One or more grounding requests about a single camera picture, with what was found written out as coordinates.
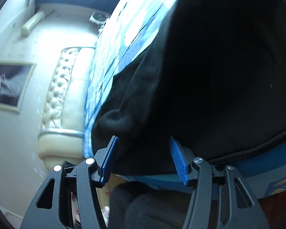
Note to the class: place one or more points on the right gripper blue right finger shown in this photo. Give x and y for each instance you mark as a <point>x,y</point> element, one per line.
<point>182,158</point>

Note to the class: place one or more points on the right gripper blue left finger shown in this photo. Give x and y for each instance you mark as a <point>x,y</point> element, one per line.
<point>105,160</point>

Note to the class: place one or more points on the black pants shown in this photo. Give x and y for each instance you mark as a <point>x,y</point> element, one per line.
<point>214,79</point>

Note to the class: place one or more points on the cream tufted leather headboard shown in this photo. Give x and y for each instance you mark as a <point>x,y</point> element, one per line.
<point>61,136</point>

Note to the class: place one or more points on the white oval vanity mirror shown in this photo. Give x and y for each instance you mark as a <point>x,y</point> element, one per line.
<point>98,18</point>

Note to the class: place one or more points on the blue patterned bed sheet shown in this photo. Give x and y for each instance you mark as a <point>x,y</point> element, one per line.
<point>131,28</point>

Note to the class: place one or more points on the framed wall picture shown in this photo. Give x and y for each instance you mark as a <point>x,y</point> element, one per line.
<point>14,79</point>

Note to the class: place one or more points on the white wall air conditioner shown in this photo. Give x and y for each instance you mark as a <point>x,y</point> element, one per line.
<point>32,23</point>

